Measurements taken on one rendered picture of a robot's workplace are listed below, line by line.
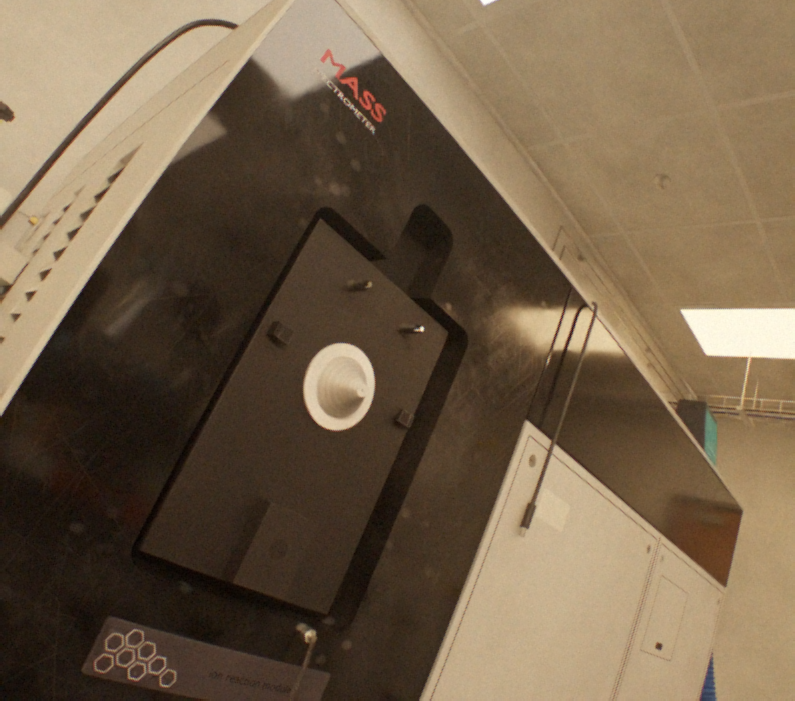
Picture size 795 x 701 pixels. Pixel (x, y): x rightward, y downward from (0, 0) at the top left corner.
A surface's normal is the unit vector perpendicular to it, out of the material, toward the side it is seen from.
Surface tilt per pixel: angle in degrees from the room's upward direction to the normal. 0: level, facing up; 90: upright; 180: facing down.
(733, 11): 180
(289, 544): 90
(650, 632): 90
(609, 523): 90
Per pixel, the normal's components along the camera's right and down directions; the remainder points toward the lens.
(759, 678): -0.61, -0.55
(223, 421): 0.69, -0.01
